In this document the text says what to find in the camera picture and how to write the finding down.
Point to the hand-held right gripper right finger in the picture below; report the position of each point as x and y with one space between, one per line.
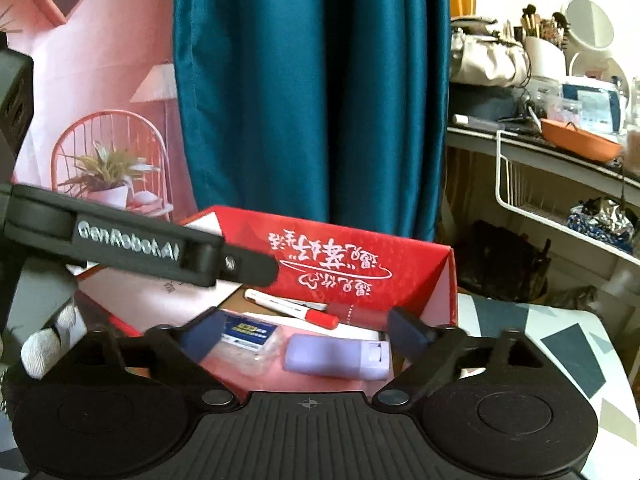
402 332

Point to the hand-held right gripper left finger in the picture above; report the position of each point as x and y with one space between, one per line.
200 335

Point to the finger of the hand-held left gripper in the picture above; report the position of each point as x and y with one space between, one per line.
250 265

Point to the clear box with blue label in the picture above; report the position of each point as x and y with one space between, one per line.
245 340

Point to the dark red tube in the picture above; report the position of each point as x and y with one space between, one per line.
360 316

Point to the white marker with red cap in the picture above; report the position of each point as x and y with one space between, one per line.
280 305

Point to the purple plastic bottle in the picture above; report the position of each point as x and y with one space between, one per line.
325 357

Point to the red strawberry cardboard box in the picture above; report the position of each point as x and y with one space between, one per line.
350 260

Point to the person's left hand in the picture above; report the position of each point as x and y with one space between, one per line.
45 352

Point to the dark bag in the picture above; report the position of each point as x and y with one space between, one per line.
500 260

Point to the printed room backdrop cloth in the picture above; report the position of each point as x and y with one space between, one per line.
100 85

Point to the geometric patterned tablecloth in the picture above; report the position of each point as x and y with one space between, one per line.
575 360

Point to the teal curtain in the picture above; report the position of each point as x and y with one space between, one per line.
310 85

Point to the grey dressing table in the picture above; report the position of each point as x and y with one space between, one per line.
525 152

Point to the slim grey tube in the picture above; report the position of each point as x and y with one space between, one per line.
475 121

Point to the blue patterned cloth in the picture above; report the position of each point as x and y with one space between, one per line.
600 225

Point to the dark navy pouch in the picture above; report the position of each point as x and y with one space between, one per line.
480 102

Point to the orange tray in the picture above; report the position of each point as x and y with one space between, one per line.
575 142

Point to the clear round plastic tub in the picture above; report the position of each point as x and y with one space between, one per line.
562 110

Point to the beige cloth bag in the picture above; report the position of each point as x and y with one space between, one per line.
485 62

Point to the blue and white box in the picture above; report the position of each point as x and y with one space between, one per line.
590 102

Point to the bunch of makeup brushes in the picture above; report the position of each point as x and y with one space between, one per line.
530 20

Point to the round white vanity mirror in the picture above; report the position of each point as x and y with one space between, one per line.
592 22

